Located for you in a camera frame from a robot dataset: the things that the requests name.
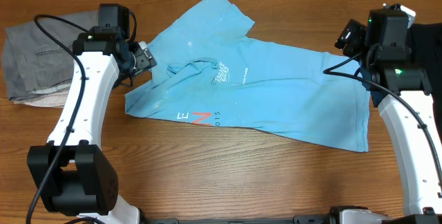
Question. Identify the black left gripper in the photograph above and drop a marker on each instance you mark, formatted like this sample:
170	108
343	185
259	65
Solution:
144	59

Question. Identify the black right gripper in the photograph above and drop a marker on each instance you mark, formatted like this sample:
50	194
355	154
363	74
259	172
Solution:
352	33

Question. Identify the light blue printed t-shirt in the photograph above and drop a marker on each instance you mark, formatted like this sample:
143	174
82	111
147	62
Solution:
210	72

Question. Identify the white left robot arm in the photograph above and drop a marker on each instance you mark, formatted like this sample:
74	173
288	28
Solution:
72	175

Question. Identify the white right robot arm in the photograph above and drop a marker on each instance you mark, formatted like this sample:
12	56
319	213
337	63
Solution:
401	91

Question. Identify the black garment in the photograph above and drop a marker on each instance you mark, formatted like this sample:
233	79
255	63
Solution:
425	42

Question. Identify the folded beige garment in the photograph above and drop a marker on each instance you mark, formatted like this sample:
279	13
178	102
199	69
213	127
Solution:
51	97

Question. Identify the folded grey trousers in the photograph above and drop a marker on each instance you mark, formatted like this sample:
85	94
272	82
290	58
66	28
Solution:
33	64

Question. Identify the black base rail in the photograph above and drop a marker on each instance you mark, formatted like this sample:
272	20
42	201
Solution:
298	219

